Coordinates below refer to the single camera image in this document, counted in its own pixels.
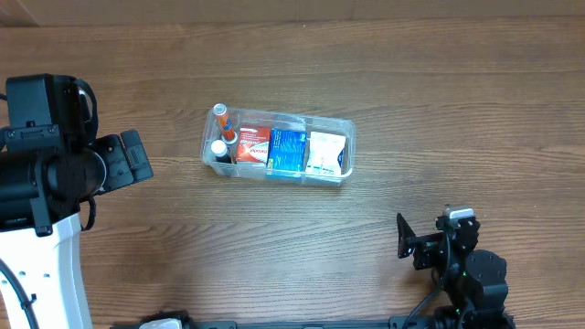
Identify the white medicine box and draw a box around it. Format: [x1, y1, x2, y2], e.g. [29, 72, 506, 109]
[305, 132, 346, 176]

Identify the red medicine box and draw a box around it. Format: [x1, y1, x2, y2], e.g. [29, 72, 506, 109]
[236, 126, 271, 165]

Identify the blue lozenge box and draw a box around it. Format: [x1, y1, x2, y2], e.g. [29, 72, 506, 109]
[267, 129, 307, 177]

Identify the orange tablet tube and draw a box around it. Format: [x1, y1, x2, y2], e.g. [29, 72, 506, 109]
[212, 103, 238, 145]

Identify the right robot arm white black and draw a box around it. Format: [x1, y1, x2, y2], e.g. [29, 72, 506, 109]
[388, 206, 516, 329]

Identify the clear plastic container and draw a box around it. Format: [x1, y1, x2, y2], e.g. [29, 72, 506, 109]
[200, 105, 356, 187]

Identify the dark brown syrup bottle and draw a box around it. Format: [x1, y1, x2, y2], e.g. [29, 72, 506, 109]
[210, 140, 232, 164]

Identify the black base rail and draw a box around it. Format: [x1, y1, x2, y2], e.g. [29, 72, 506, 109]
[109, 310, 516, 329]

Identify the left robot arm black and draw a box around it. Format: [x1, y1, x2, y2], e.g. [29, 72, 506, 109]
[1, 74, 154, 328]

